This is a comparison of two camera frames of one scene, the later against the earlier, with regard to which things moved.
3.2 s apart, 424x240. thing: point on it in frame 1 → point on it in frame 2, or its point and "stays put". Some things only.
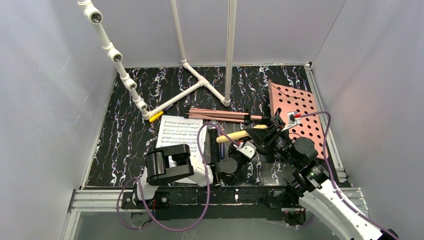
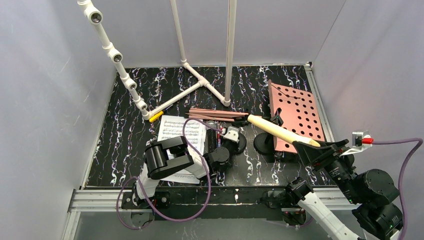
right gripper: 267,134 → 327,156
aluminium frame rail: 87,201 stays put
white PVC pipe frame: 200,83 stays put
